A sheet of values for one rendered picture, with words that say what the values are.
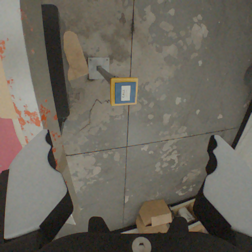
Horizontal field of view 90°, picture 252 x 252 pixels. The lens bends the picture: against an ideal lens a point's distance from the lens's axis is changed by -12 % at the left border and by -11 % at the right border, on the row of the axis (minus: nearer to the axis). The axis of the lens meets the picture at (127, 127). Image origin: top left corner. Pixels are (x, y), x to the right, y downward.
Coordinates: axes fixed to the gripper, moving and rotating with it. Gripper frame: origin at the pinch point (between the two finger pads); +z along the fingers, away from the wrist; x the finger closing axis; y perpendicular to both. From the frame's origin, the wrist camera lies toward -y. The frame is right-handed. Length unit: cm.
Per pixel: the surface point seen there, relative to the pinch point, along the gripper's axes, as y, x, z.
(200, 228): 331, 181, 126
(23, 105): 0.3, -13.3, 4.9
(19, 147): 10.4, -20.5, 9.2
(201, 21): -46, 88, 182
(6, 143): 10.0, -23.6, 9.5
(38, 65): -4.3, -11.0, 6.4
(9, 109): 2.5, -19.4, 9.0
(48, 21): -16, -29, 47
